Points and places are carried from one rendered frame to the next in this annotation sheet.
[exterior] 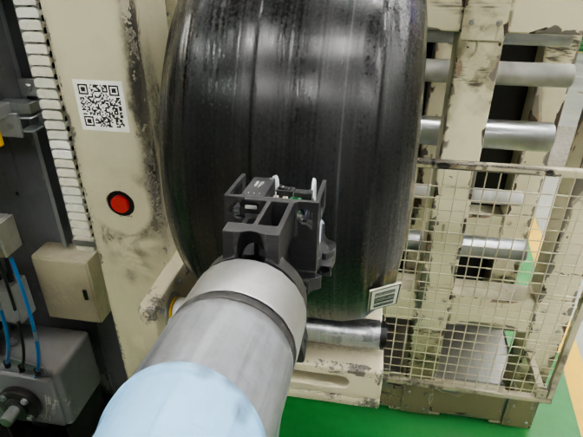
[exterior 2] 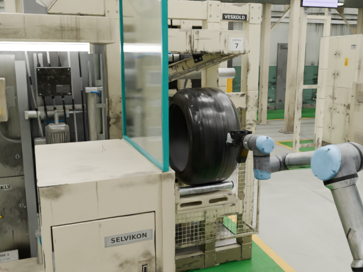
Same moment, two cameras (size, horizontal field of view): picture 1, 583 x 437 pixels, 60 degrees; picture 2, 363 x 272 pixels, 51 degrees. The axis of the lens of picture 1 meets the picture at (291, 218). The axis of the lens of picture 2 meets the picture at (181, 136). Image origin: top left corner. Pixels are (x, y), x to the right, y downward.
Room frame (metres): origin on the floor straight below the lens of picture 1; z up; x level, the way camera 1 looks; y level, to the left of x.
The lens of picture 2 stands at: (-1.06, 1.19, 1.61)
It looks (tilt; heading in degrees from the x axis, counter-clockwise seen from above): 11 degrees down; 329
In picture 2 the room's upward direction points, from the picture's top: straight up
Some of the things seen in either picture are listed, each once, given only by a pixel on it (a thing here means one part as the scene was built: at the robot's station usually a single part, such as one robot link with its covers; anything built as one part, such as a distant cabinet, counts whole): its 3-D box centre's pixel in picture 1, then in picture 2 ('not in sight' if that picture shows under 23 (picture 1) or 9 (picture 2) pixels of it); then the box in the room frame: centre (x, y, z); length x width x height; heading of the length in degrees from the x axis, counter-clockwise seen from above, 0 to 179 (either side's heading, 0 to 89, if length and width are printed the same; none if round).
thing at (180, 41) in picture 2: not in sight; (194, 42); (1.02, -0.17, 1.71); 0.61 x 0.25 x 0.15; 80
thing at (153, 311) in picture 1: (194, 261); (165, 184); (0.78, 0.18, 0.90); 0.40 x 0.03 x 0.10; 170
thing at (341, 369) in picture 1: (271, 351); (203, 199); (0.61, 0.03, 0.83); 0.36 x 0.09 x 0.06; 80
